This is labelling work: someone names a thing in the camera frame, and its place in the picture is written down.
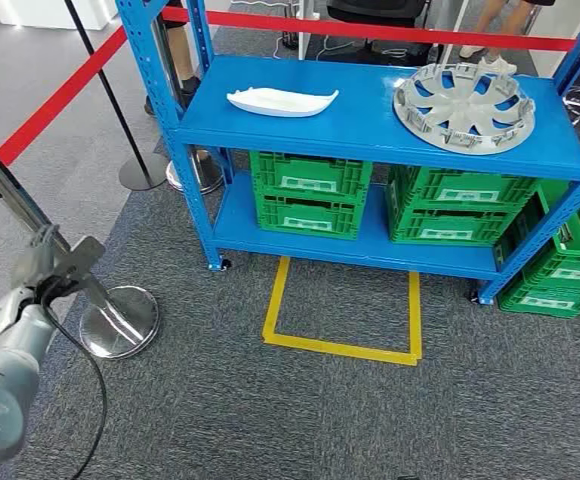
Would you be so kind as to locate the grey wheel hubcap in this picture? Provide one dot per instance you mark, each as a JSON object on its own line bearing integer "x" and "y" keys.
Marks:
{"x": 465, "y": 109}

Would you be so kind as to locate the white platform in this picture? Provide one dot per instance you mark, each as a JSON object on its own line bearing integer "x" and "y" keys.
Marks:
{"x": 45, "y": 13}

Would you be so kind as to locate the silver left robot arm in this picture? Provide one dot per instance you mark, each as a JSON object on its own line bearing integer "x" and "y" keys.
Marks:
{"x": 5, "y": 384}

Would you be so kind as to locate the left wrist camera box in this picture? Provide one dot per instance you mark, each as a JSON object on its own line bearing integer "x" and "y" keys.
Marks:
{"x": 77, "y": 262}

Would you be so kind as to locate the person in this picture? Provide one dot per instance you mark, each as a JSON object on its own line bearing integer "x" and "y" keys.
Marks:
{"x": 182, "y": 53}
{"x": 495, "y": 65}

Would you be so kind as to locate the white curved plastic part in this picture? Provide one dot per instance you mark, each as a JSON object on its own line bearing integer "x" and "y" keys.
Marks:
{"x": 280, "y": 102}

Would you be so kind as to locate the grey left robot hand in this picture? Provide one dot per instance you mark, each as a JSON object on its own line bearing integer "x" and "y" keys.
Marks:
{"x": 35, "y": 255}

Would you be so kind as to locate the blue metal shelf rack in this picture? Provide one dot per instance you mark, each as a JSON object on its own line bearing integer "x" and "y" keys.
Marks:
{"x": 360, "y": 126}

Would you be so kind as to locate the black office chair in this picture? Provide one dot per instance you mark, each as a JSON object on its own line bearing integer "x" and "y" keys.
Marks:
{"x": 374, "y": 10}

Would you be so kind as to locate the thin black pole stand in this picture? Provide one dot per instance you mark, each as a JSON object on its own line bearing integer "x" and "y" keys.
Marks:
{"x": 142, "y": 173}

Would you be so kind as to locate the chrome stanchion post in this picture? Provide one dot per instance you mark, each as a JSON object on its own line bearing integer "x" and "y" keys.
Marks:
{"x": 205, "y": 173}
{"x": 120, "y": 324}

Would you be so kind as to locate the white cabinet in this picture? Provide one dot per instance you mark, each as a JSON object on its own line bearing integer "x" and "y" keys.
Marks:
{"x": 560, "y": 33}

